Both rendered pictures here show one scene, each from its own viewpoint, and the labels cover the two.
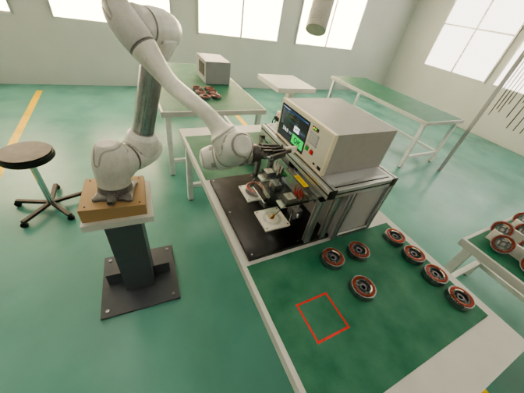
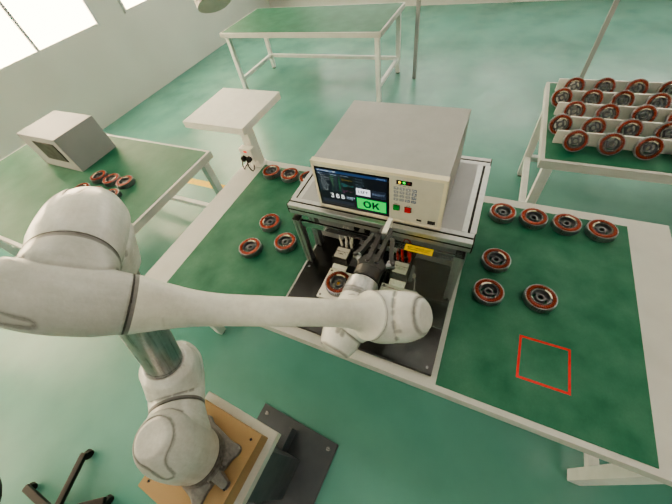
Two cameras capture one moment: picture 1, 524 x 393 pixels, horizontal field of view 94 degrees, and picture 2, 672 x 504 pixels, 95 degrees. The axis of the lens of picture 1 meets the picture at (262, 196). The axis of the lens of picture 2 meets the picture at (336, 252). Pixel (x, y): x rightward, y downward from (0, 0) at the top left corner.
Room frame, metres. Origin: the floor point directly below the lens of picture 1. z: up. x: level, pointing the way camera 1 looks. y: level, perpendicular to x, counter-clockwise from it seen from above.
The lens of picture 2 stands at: (0.53, 0.32, 1.91)
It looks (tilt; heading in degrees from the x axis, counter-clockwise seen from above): 52 degrees down; 336
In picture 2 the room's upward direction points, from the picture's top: 13 degrees counter-clockwise
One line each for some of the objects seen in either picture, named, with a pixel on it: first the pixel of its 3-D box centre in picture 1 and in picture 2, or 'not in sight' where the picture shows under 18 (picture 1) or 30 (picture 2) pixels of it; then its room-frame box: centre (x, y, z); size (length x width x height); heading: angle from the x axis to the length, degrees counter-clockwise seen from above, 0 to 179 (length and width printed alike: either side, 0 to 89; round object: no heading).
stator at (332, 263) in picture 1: (332, 258); (488, 292); (0.79, -0.40, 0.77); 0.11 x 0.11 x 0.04
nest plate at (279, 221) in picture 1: (271, 218); not in sight; (0.98, -0.08, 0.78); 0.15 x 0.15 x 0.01; 32
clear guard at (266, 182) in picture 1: (290, 189); (417, 270); (0.92, -0.12, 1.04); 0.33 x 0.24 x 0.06; 122
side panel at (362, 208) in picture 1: (359, 211); not in sight; (1.02, -0.52, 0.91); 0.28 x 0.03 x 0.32; 122
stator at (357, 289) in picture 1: (362, 288); (539, 298); (0.66, -0.52, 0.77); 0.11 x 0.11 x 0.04
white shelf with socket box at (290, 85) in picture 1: (281, 108); (247, 145); (2.16, -0.02, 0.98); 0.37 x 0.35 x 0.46; 32
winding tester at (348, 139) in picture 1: (331, 132); (392, 159); (1.24, -0.29, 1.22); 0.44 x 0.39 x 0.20; 32
